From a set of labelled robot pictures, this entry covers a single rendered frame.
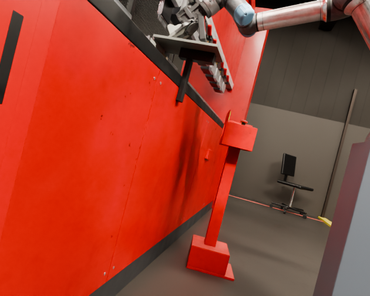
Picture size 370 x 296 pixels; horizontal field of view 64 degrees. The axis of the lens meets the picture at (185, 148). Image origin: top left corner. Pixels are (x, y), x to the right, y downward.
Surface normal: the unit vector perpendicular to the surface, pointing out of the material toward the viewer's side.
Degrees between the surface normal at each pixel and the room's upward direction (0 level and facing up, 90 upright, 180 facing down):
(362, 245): 90
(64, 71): 90
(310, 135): 90
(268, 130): 90
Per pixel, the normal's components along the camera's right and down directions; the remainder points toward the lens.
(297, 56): -0.18, -0.04
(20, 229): 0.94, 0.24
